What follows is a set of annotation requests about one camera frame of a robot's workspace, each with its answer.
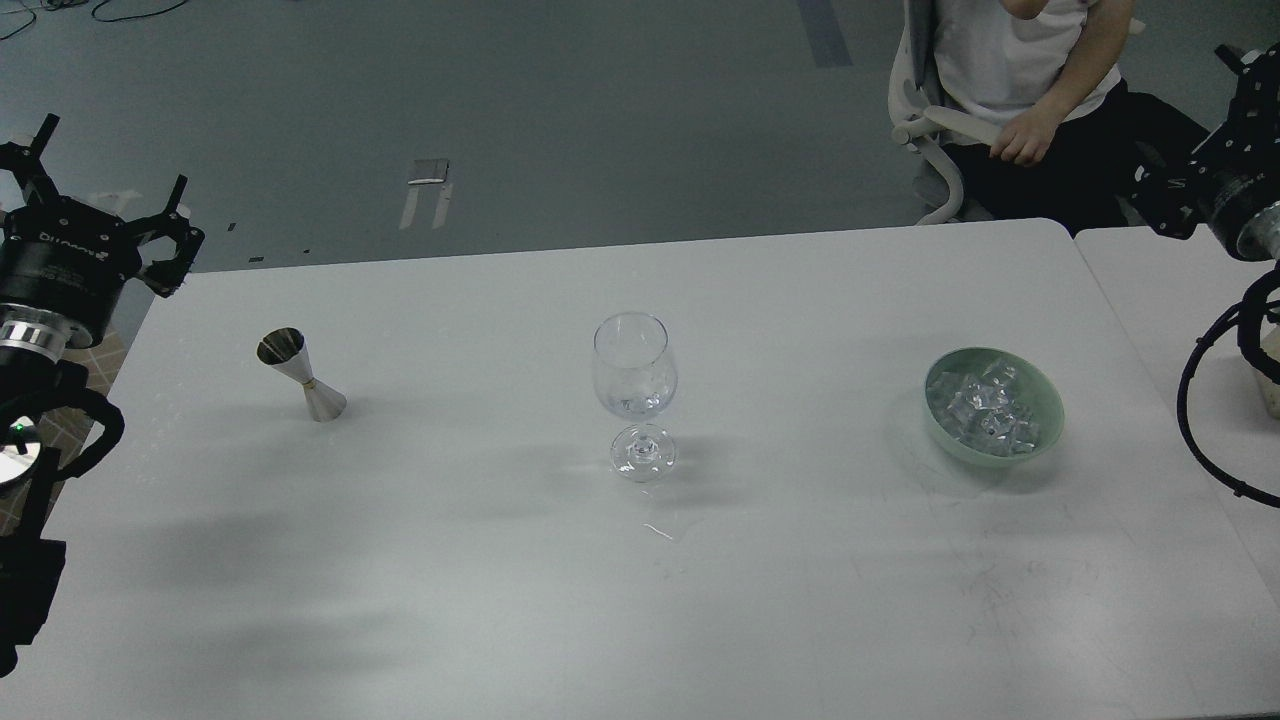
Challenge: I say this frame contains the green bowl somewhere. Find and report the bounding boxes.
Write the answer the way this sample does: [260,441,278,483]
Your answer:
[922,347,1066,470]

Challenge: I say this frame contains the person in white shirt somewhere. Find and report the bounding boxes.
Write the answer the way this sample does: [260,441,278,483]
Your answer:
[933,1,1210,234]

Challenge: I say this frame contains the steel double jigger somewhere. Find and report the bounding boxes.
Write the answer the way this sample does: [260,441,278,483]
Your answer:
[255,327,348,421]

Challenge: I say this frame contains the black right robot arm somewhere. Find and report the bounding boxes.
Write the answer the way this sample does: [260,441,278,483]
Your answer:
[1132,45,1279,509]

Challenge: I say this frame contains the person left hand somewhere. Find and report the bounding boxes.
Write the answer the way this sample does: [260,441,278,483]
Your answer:
[988,104,1062,168]

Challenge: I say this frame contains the clear wine glass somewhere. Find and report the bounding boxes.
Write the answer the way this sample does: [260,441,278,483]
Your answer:
[591,313,678,482]

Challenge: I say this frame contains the pile of ice cubes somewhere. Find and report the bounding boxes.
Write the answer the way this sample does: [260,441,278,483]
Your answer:
[925,356,1041,457]

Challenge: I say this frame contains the white office chair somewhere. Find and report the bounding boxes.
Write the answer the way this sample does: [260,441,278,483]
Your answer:
[887,1,1001,225]

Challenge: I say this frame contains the black floor cable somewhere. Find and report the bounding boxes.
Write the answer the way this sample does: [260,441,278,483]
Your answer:
[0,0,189,38]

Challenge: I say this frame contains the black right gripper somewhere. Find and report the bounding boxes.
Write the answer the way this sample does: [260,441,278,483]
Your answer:
[1130,42,1279,263]

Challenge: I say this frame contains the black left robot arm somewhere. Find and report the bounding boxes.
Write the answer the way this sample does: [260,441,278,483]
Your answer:
[1,114,205,674]

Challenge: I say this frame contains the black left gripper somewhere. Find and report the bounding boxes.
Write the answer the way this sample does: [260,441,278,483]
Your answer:
[0,113,207,351]

